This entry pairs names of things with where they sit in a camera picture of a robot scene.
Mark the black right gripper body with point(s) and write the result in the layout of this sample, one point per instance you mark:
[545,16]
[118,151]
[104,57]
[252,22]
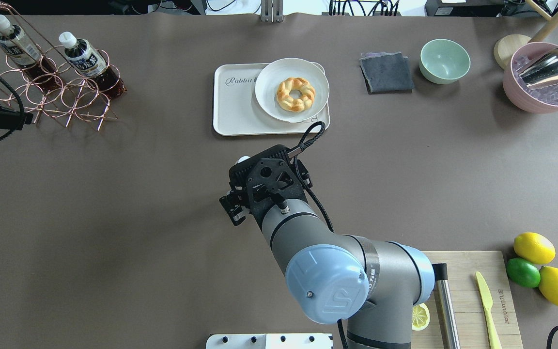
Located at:
[233,209]

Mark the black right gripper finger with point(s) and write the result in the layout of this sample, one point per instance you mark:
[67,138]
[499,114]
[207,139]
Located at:
[233,206]

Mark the tea bottle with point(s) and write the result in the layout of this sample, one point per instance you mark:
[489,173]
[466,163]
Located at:
[26,55]
[89,63]

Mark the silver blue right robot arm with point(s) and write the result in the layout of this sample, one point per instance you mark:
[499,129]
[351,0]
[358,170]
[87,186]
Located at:
[372,284]

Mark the white rabbit serving tray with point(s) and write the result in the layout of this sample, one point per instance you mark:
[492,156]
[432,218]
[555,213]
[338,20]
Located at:
[236,111]

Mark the white round plate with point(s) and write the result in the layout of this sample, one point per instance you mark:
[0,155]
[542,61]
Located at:
[276,72]

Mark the folded grey cloth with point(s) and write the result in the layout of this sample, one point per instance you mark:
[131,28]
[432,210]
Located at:
[386,72]

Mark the mint green bowl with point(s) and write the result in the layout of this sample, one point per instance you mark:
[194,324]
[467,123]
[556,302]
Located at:
[444,61]

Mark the halved lemon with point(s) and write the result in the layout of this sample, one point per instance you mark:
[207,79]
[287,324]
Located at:
[420,317]

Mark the metal muddler black tip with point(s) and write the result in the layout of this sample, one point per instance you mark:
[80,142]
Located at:
[449,328]

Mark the black electronics box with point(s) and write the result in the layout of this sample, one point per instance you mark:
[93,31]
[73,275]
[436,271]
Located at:
[463,8]

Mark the yellow plastic knife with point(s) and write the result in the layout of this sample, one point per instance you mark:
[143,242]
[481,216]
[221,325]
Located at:
[487,304]

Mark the wooden cutting board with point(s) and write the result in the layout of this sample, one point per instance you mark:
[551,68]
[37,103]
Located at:
[466,301]

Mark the green lime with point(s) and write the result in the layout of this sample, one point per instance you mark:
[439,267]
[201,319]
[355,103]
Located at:
[523,272]

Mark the whole yellow lemon back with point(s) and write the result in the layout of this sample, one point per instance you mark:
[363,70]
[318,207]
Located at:
[534,248]

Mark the whole yellow lemon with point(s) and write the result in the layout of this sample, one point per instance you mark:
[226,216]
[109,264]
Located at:
[534,248]
[548,285]

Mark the pink bowl with ice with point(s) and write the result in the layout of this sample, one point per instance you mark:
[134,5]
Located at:
[543,100]

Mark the whole yellow lemon front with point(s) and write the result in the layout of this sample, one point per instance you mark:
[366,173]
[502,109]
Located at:
[548,285]

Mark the metal ice scoop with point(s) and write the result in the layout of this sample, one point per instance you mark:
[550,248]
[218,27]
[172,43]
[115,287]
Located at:
[542,73]

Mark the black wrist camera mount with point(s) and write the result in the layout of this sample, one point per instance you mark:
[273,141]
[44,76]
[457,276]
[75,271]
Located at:
[271,182]

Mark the copper wire bottle rack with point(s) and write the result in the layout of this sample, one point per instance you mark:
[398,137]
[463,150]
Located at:
[77,97]

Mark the braided ring bread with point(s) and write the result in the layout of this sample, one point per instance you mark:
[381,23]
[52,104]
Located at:
[295,94]

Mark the aluminium frame post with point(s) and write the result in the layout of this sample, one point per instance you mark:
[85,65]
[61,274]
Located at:
[272,11]

